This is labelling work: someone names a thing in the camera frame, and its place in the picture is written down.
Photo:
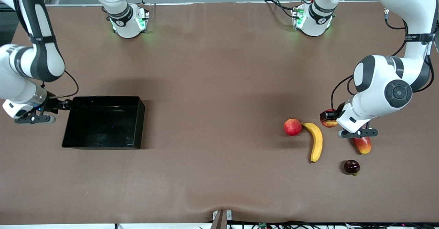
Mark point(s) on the red yellow apple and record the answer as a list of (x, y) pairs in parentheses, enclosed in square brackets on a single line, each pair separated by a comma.
[(329, 122)]

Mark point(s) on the red yellow mango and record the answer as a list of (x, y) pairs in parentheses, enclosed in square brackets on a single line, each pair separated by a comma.
[(364, 146)]

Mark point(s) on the yellow banana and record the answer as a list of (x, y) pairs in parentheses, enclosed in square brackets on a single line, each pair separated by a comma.
[(317, 141)]

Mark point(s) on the dark purple mangosteen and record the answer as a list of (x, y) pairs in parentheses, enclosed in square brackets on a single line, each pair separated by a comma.
[(351, 166)]

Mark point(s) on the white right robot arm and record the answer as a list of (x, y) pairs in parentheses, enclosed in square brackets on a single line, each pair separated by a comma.
[(37, 50)]

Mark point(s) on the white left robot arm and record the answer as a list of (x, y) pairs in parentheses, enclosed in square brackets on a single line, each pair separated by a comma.
[(398, 85)]

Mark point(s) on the red pomegranate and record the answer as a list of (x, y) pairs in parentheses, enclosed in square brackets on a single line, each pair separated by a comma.
[(292, 127)]

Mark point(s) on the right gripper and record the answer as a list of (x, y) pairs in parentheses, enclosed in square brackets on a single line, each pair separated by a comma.
[(55, 105)]

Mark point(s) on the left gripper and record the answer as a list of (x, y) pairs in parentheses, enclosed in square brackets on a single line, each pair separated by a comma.
[(340, 115)]

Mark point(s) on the brown table cover cloth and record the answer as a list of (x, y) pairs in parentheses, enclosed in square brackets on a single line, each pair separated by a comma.
[(219, 85)]

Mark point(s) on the black plastic box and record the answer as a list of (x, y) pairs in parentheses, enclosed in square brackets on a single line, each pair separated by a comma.
[(103, 126)]

